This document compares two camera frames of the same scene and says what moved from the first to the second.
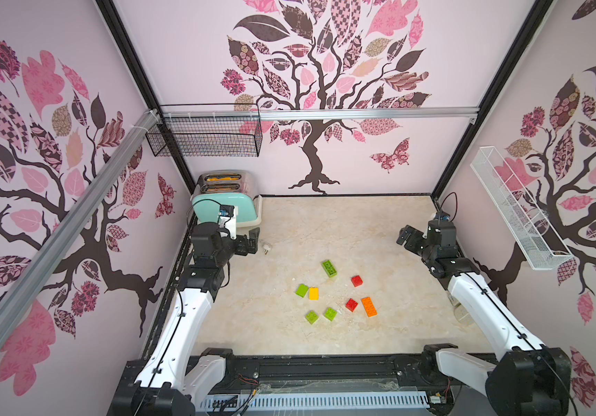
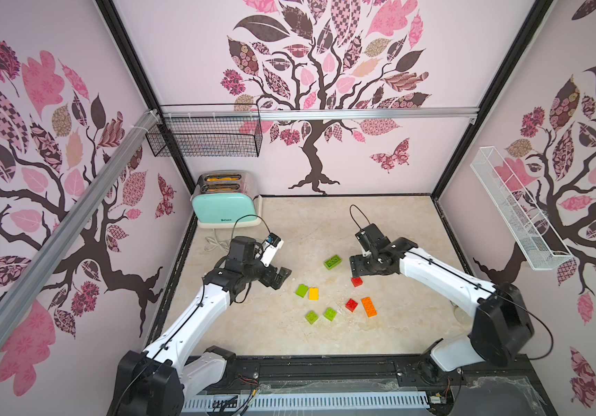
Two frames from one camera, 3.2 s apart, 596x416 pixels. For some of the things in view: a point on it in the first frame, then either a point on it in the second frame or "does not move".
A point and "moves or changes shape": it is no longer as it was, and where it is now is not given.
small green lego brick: [301, 290] does not move
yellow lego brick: [314, 294] does not move
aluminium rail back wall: [314, 113] does not move
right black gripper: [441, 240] → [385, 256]
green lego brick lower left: [312, 317] does not move
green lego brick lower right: [330, 314] does not move
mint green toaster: [215, 188] does not move
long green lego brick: [329, 268] moves or changes shape
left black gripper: [242, 249] → [277, 279]
